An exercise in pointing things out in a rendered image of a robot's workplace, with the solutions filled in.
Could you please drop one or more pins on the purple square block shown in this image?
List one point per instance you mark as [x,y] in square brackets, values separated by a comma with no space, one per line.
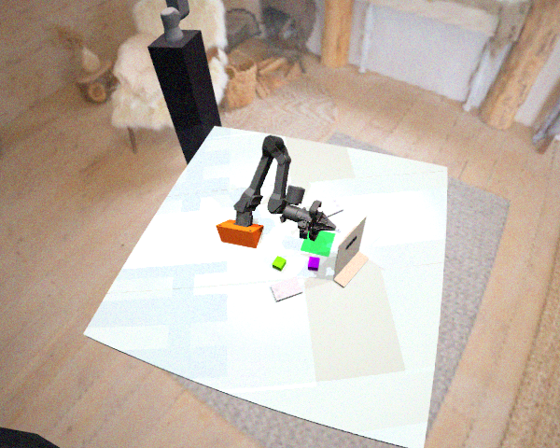
[313,264]

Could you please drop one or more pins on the green translucent square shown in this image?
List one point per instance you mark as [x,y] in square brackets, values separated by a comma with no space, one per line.
[322,244]

